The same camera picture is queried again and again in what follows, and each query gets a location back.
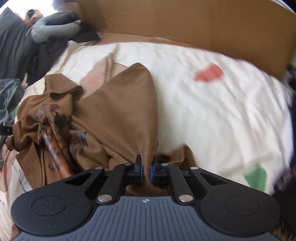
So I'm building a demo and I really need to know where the brown printed t-shirt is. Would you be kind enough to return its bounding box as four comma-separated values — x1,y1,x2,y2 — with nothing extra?
6,63,195,196

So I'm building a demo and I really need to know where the grey blue denim garment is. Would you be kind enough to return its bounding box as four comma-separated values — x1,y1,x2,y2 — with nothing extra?
0,78,25,126

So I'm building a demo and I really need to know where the dark grey pillow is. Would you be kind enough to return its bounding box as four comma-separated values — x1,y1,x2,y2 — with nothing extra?
1,7,37,79

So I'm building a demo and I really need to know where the black garment pile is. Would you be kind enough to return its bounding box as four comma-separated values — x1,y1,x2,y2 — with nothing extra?
26,19,102,86

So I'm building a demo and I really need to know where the cream bear print bedsheet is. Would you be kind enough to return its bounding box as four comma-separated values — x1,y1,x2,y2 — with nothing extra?
1,43,293,240

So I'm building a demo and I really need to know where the small teddy bear toy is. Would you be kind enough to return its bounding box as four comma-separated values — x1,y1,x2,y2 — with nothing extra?
24,9,43,27

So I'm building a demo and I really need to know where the grey neck pillow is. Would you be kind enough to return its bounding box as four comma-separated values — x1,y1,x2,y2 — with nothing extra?
29,12,81,44

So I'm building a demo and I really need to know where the folded black garment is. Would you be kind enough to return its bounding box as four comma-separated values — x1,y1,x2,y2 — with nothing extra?
274,65,295,228

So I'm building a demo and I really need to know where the brown cardboard sheet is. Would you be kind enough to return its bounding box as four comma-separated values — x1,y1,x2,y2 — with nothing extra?
64,0,296,80

